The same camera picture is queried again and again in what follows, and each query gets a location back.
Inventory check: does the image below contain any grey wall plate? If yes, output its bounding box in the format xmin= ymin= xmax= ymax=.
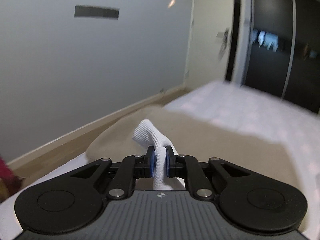
xmin=74 ymin=5 xmax=119 ymax=20

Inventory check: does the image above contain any black sliding wardrobe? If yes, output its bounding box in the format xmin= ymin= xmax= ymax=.
xmin=224 ymin=0 xmax=320 ymax=114

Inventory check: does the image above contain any white sweatshirt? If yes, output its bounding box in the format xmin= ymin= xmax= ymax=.
xmin=132 ymin=119 xmax=185 ymax=191

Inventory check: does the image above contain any grey pink polka-dot bedspread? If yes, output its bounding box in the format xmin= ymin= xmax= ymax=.
xmin=162 ymin=80 xmax=320 ymax=170

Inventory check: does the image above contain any cream room door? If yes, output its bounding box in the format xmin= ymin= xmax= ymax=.
xmin=185 ymin=0 xmax=234 ymax=89

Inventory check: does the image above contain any folded beige garment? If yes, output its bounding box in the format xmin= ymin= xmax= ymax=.
xmin=86 ymin=107 xmax=320 ymax=240

